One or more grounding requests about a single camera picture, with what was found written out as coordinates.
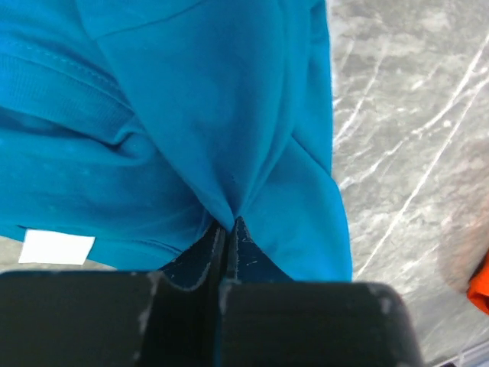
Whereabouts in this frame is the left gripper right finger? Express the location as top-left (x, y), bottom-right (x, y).
top-left (225, 217), bottom-right (292, 283)

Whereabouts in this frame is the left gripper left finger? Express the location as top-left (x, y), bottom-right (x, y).
top-left (158, 222), bottom-right (226, 293)

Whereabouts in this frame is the blue t shirt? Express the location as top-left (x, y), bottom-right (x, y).
top-left (1, 1), bottom-right (352, 281)

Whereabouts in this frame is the orange folded t shirt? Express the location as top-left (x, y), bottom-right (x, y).
top-left (467, 255), bottom-right (489, 314)

